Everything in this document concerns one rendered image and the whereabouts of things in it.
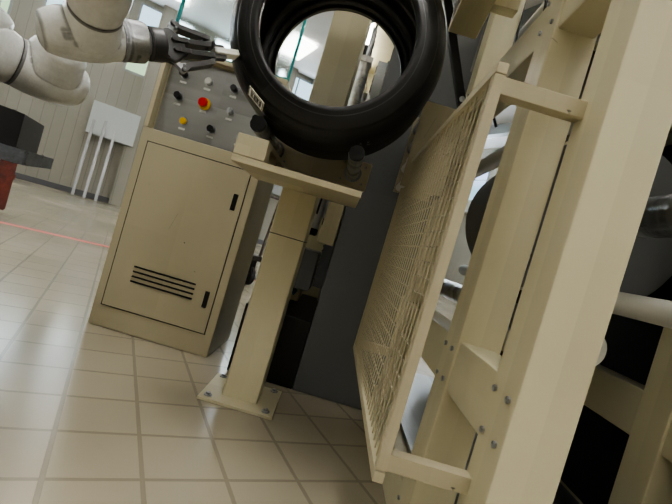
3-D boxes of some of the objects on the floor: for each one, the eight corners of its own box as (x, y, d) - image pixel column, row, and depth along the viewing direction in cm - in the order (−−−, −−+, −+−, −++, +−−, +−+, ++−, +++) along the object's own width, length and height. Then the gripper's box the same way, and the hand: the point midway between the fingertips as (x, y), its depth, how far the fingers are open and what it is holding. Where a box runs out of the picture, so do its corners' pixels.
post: (228, 385, 171) (414, -247, 166) (261, 395, 171) (448, -237, 166) (219, 397, 158) (421, -289, 153) (255, 407, 158) (458, -278, 153)
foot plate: (217, 374, 178) (219, 369, 178) (281, 393, 178) (282, 388, 178) (196, 398, 151) (198, 392, 151) (271, 420, 151) (272, 414, 151)
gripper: (133, 24, 103) (224, 38, 119) (147, 78, 103) (235, 85, 119) (144, 6, 98) (237, 23, 114) (158, 63, 98) (249, 73, 114)
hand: (224, 53), depth 114 cm, fingers closed
